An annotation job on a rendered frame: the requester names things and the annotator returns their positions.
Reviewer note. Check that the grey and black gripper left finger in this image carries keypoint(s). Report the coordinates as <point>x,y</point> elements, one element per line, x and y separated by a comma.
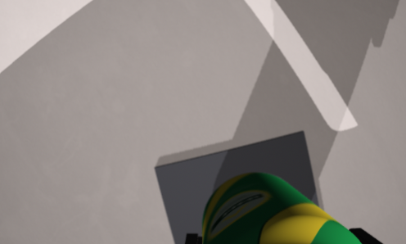
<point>192,238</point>

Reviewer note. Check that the dark grey square slate coaster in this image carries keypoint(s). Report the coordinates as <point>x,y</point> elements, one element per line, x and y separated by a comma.
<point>187,185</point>

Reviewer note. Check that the green drink can with yellow stripe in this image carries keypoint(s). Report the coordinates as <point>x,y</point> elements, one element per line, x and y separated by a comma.
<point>260,208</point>

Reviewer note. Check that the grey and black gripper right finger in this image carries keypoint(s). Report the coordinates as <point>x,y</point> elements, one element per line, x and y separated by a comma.
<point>364,237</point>

